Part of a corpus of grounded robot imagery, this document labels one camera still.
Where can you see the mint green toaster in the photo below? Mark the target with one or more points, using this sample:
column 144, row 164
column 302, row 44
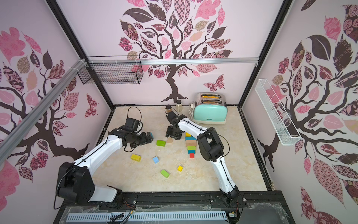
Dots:
column 210, row 108

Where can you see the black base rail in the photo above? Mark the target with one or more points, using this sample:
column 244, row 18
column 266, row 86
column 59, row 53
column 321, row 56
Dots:
column 251, row 207

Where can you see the black wire basket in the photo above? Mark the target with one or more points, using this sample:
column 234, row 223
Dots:
column 112, row 70

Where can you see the green rectangle block front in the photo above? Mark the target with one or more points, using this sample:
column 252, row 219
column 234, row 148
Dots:
column 165, row 173

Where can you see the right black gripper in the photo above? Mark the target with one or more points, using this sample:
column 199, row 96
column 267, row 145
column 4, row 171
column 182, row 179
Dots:
column 173, row 130

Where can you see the aluminium frame bar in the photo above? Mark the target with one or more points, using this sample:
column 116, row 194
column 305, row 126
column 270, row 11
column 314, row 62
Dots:
column 183, row 61
column 15, row 137

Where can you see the white slotted cable duct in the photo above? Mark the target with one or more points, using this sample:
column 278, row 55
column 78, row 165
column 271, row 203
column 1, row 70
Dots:
column 145, row 217

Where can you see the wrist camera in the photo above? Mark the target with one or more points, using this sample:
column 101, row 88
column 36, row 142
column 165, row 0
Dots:
column 133, row 125
column 171, row 116

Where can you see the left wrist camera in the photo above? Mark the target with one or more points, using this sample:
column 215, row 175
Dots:
column 133, row 125

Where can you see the white wire shelf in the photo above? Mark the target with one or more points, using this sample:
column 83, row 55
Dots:
column 285, row 129

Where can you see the light blue cube block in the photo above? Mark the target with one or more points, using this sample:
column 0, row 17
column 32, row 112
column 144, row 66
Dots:
column 156, row 160

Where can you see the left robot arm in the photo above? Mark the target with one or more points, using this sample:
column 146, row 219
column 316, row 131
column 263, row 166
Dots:
column 75, row 182

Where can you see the aluminium frame bar rear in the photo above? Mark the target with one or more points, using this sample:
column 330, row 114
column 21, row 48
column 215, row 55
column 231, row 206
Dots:
column 183, row 61

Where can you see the yellow rectangle block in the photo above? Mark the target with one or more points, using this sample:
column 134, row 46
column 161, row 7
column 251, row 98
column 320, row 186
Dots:
column 135, row 157

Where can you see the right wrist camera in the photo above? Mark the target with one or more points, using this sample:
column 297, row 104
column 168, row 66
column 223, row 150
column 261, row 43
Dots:
column 171, row 116

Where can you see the brown spice jar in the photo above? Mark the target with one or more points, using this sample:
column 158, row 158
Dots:
column 168, row 108

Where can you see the aluminium frame bar left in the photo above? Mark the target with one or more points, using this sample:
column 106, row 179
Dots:
column 15, row 137

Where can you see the plain wood rectangle block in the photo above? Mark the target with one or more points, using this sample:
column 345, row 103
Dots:
column 191, row 141

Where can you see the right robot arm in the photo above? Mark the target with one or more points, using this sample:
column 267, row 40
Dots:
column 212, row 150

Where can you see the pale spice jar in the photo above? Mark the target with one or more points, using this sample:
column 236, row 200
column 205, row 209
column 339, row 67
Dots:
column 179, row 106

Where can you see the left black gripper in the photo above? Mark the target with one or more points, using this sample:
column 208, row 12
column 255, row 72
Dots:
column 143, row 140

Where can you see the long teal rectangle block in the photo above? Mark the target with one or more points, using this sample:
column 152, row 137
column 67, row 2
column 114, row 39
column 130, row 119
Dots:
column 190, row 138

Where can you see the printed wood rectangle block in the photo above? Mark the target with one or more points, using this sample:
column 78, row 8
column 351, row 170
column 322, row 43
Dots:
column 191, row 144

